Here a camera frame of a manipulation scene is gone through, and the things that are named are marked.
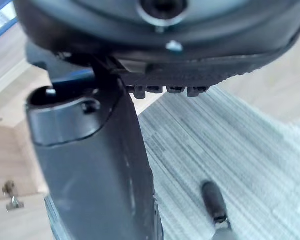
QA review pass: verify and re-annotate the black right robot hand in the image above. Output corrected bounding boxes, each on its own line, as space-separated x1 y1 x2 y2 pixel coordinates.
12 0 300 240

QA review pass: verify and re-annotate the wooden office cabinet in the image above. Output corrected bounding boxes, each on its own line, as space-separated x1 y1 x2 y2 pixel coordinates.
0 24 53 240

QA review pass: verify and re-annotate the metal cabinet hinge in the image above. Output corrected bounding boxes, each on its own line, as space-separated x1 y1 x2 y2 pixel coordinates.
1 179 25 214

